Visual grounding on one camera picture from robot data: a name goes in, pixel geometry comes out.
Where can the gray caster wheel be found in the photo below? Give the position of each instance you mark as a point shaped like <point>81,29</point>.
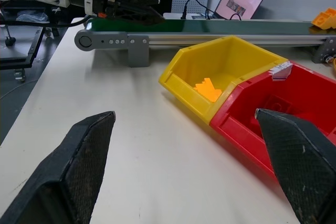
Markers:
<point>20,75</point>

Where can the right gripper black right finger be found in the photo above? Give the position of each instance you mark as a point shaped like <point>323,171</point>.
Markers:
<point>294,155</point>

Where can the orange numbered toy block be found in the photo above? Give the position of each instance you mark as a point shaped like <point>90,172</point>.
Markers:
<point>320,20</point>

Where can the yellow toy block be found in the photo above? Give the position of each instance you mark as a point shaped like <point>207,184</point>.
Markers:
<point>332,15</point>

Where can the black metal cart frame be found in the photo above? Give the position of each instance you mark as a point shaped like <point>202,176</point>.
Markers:
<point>31,48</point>

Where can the clear plastic bag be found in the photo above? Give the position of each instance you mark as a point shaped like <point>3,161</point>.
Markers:
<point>32,16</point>

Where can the green conveyor belt, gray frame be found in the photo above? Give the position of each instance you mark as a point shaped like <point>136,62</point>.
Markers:
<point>210,31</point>

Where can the black caster wheel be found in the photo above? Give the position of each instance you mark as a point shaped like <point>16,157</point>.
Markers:
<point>51,33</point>
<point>10,41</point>

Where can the yellow plastic bin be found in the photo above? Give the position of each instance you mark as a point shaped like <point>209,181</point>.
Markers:
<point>223,58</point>

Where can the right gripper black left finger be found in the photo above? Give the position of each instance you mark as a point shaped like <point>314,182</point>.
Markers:
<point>78,161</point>

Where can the red plastic bin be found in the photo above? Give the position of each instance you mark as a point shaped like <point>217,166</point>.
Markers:
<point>244,119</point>

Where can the clear tape strip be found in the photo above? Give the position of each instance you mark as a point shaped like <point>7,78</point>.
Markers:
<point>281,72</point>

